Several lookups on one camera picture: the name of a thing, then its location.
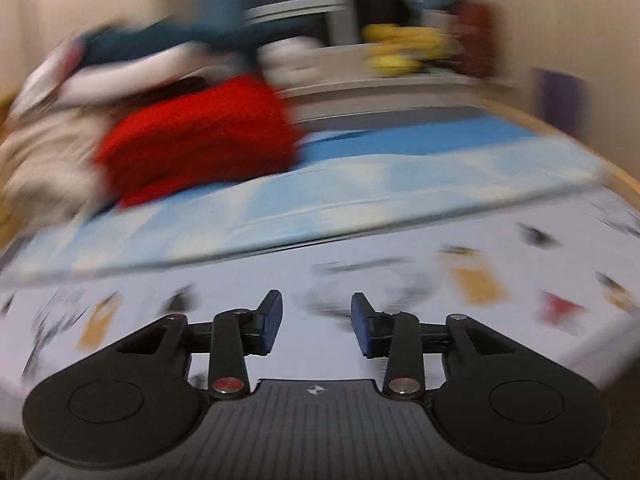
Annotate deer print bed sheet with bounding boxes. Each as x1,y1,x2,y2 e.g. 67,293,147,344
1,188,639,429

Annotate purple bag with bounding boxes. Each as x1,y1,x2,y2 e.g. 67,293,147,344
535,68,586,138

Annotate dark red plush toy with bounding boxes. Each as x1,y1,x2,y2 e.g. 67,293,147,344
452,2,499,79

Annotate red folded blanket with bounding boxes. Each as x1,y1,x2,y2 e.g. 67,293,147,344
96,74,302,207

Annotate white plush toy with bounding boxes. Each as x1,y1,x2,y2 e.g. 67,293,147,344
257,37,323,89

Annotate light blue patterned blanket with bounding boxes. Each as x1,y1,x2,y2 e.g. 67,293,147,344
1,112,606,285

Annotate cream folded blanket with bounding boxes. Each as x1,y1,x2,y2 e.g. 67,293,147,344
1,108,114,232

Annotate white folded clothes stack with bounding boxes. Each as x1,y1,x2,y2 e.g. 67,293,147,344
9,39,208,120

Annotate blue shark plush toy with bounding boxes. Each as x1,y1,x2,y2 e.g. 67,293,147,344
74,16,281,68

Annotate yellow plush toys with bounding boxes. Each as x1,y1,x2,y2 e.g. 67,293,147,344
361,24,463,77

